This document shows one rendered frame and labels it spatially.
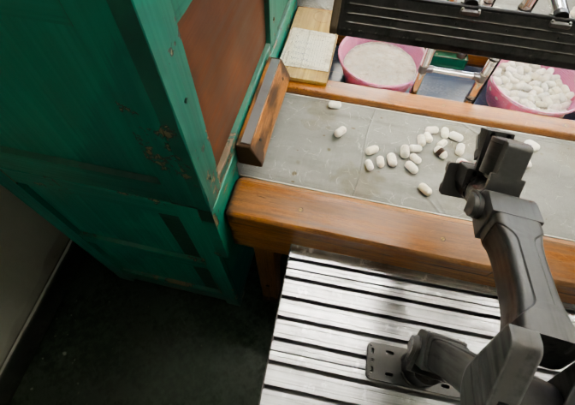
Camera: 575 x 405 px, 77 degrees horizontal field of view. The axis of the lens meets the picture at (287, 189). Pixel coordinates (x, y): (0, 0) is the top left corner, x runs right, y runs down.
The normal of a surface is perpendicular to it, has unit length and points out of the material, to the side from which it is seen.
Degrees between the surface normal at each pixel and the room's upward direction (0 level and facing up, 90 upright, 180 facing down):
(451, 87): 0
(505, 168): 50
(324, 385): 0
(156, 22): 90
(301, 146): 0
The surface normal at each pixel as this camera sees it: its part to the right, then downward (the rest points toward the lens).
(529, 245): 0.11, -0.75
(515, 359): -0.20, 0.22
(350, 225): 0.01, -0.51
